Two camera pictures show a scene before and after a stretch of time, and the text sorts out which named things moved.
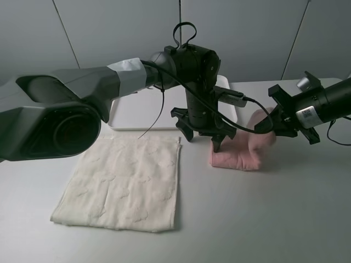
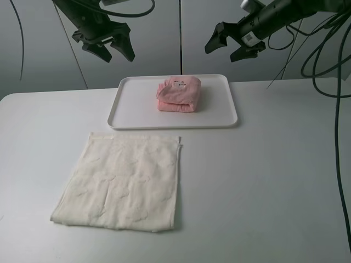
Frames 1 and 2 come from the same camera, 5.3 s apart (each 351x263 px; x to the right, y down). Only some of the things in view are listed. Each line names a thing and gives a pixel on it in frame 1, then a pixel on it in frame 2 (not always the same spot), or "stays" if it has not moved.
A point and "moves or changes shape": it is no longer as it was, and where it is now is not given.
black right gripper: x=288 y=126 → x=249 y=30
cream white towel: x=126 y=183 stays
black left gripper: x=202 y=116 → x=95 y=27
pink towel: x=247 y=150 moves or changes shape
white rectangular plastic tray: x=140 y=110 stays
